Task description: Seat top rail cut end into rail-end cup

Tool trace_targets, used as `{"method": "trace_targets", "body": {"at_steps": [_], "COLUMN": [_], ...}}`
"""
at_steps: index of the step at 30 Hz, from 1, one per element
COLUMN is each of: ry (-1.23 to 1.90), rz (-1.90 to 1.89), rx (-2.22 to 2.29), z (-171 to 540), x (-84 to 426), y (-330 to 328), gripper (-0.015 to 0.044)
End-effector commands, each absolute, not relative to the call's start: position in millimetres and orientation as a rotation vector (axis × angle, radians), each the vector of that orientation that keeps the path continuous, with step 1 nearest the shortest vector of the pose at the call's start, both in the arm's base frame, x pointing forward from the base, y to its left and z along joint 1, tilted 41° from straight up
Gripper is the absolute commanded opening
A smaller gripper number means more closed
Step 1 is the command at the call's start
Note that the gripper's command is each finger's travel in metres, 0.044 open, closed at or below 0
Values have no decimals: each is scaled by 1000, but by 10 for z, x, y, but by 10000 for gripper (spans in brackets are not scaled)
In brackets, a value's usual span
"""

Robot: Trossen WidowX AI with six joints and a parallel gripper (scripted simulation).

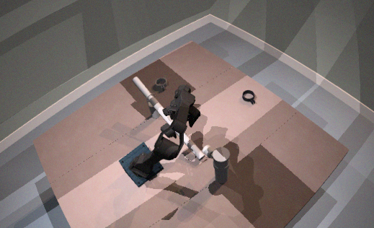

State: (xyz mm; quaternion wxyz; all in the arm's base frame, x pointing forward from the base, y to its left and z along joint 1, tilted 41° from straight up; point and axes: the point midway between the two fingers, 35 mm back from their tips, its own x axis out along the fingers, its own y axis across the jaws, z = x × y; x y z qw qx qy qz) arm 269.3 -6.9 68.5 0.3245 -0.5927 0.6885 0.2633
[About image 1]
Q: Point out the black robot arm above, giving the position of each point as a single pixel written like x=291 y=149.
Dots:
x=164 y=148

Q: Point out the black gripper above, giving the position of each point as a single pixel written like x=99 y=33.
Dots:
x=193 y=115

